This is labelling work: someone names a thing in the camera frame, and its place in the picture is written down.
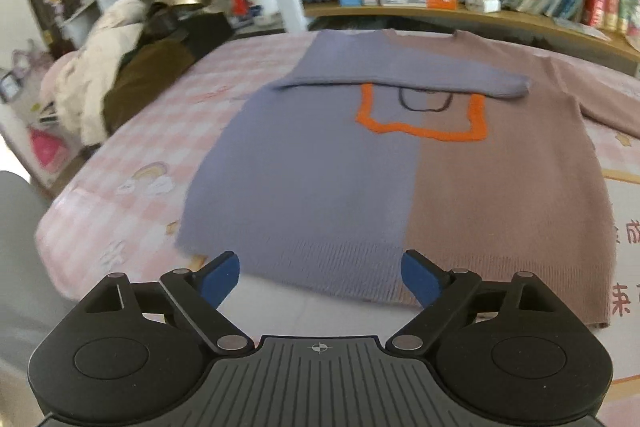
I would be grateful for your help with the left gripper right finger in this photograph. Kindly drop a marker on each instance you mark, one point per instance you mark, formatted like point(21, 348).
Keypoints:
point(445, 298)

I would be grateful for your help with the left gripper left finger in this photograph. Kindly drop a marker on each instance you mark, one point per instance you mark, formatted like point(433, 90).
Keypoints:
point(196, 297)

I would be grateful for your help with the purple and brown sweater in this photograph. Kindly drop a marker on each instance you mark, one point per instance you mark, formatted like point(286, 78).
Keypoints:
point(473, 152)

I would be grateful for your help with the pink cartoon checkered table mat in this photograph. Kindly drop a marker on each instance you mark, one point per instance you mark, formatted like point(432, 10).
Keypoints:
point(121, 211)

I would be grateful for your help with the white puffy jacket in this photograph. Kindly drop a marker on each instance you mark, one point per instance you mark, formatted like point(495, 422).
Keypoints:
point(76, 84)

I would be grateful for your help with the white charger box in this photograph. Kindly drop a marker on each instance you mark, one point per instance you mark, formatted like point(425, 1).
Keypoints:
point(483, 6)

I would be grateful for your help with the brown corduroy garment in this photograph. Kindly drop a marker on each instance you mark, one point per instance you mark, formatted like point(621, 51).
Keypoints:
point(151, 71)

